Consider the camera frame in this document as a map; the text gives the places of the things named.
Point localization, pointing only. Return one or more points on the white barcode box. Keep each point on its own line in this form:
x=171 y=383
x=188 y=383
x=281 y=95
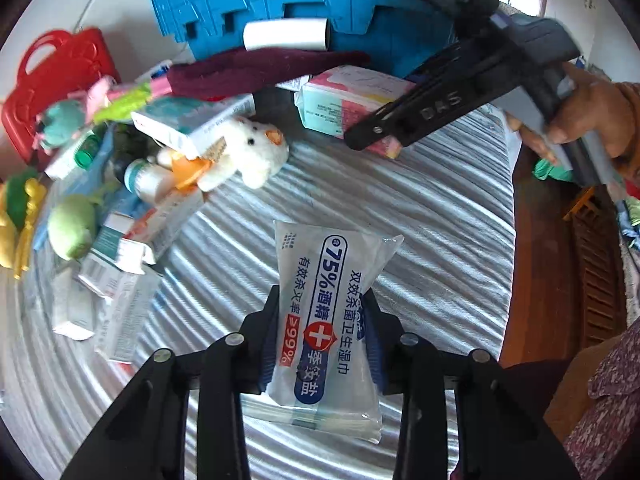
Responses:
x=100 y=275

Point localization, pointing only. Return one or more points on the white paper roll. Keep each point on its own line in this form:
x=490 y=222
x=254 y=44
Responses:
x=285 y=35

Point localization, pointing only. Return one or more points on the long white carton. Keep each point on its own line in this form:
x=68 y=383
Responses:
x=125 y=320

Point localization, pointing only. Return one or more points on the teal pink plush toy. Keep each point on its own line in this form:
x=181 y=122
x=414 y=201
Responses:
x=62 y=120

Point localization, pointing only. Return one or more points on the yellow plastic tongs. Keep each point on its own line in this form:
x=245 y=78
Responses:
x=25 y=250

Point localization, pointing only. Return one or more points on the person's right hand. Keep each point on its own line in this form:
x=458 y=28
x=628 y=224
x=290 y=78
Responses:
x=595 y=110

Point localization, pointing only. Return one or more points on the white teal bottle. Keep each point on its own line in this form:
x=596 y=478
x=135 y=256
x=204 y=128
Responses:
x=147 y=180

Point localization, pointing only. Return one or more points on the person's floral clothing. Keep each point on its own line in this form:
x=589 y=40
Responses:
x=610 y=410

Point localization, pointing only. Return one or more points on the red plastic carry case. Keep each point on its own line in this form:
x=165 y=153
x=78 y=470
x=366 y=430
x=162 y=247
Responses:
x=75 y=65

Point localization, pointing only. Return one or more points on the pink pad packet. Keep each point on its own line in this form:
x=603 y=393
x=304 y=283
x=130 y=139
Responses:
x=340 y=100

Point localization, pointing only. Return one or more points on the white bear plush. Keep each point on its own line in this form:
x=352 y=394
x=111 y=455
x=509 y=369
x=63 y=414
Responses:
x=250 y=155

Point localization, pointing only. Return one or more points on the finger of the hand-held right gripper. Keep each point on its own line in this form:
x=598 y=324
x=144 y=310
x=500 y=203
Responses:
x=450 y=62
x=390 y=127

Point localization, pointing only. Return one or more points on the yellow duck plush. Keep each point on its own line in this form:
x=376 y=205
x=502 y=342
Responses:
x=6 y=240

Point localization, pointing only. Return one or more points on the green cloth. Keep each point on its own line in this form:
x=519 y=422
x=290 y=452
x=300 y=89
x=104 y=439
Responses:
x=552 y=171

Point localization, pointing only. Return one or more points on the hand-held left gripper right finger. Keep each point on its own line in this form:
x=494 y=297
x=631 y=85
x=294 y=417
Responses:
x=378 y=370

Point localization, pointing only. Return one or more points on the grey striped desktop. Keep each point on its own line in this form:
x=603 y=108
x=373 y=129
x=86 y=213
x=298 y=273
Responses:
x=400 y=220

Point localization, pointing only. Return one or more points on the small teal white carton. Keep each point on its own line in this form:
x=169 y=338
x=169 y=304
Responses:
x=112 y=240

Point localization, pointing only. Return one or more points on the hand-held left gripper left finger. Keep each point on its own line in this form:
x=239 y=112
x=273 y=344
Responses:
x=267 y=355

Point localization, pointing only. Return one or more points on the white orange carton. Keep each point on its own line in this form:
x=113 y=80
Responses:
x=170 y=220

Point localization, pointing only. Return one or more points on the wooden slatted chair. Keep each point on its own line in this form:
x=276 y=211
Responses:
x=597 y=270

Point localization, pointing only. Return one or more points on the wet wipes packet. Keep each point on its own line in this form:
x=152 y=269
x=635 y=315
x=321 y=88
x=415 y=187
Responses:
x=325 y=280

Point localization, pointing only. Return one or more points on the green capped bottle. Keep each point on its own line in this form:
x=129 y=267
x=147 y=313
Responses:
x=87 y=152

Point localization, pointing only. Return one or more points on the small green plush ball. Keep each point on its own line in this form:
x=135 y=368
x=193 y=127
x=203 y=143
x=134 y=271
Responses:
x=72 y=227

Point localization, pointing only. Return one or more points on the large white teal carton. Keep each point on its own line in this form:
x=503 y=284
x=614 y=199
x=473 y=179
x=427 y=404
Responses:
x=200 y=120

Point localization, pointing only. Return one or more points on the maroon cloth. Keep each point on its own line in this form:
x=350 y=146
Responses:
x=240 y=72

